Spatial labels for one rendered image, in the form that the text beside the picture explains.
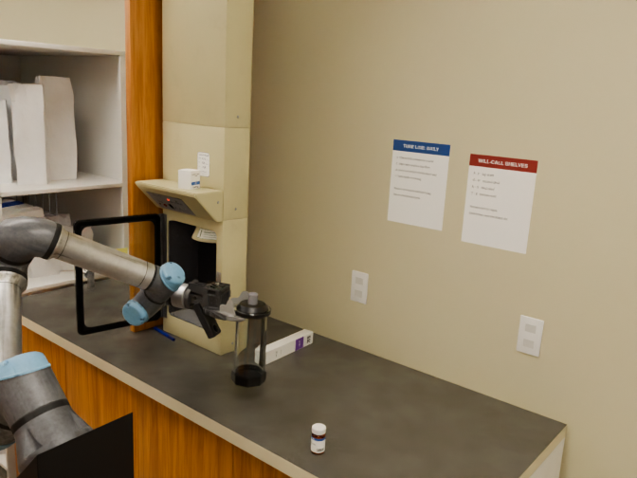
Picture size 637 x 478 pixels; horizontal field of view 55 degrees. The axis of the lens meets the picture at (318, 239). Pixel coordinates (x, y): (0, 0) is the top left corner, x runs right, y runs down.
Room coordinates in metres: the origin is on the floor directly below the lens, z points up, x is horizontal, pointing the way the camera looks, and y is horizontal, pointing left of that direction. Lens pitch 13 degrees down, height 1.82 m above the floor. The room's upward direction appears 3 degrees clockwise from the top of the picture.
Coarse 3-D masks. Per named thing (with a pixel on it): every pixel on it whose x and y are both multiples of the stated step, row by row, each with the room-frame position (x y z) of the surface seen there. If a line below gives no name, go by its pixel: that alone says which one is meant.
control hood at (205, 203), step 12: (144, 180) 2.10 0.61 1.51; (156, 180) 2.12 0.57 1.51; (168, 180) 2.13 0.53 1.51; (144, 192) 2.09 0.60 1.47; (156, 192) 2.03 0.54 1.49; (168, 192) 1.97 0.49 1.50; (180, 192) 1.92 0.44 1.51; (192, 192) 1.92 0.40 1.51; (204, 192) 1.93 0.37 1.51; (216, 192) 1.95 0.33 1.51; (156, 204) 2.13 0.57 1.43; (192, 204) 1.94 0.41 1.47; (204, 204) 1.91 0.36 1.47; (216, 204) 1.95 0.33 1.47; (204, 216) 1.97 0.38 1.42; (216, 216) 1.95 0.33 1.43
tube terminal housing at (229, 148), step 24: (168, 144) 2.15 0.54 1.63; (192, 144) 2.07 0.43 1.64; (216, 144) 1.99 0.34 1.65; (240, 144) 2.02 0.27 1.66; (168, 168) 2.15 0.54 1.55; (192, 168) 2.07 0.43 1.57; (216, 168) 1.99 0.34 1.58; (240, 168) 2.02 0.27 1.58; (240, 192) 2.03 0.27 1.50; (168, 216) 2.15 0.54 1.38; (192, 216) 2.06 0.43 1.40; (240, 216) 2.03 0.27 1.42; (240, 240) 2.03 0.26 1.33; (216, 264) 1.99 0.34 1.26; (240, 264) 2.03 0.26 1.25; (240, 288) 2.04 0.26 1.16; (168, 312) 2.15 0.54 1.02; (192, 336) 2.06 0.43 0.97; (216, 336) 1.98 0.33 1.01
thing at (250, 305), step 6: (252, 294) 1.68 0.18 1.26; (246, 300) 1.71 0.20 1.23; (252, 300) 1.67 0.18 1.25; (258, 300) 1.72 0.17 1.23; (240, 306) 1.67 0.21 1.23; (246, 306) 1.66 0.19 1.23; (252, 306) 1.66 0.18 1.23; (258, 306) 1.66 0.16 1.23; (264, 306) 1.68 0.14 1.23; (246, 312) 1.64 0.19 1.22; (252, 312) 1.64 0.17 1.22; (258, 312) 1.65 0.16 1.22
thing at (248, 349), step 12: (240, 312) 1.64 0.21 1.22; (264, 312) 1.66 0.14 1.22; (240, 324) 1.65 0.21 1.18; (252, 324) 1.64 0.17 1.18; (264, 324) 1.67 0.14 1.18; (240, 336) 1.65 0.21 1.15; (252, 336) 1.64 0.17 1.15; (264, 336) 1.67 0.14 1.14; (240, 348) 1.65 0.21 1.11; (252, 348) 1.65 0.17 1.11; (264, 348) 1.68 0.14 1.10; (240, 360) 1.65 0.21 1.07; (252, 360) 1.65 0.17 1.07; (264, 360) 1.69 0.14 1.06; (240, 372) 1.65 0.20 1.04; (252, 372) 1.65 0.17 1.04
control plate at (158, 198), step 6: (156, 198) 2.08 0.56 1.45; (162, 198) 2.04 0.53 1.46; (168, 198) 2.02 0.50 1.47; (174, 198) 1.98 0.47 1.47; (162, 204) 2.09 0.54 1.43; (168, 204) 2.06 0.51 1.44; (174, 204) 2.02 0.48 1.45; (180, 204) 2.00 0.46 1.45; (174, 210) 2.07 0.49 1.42; (180, 210) 2.04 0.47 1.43
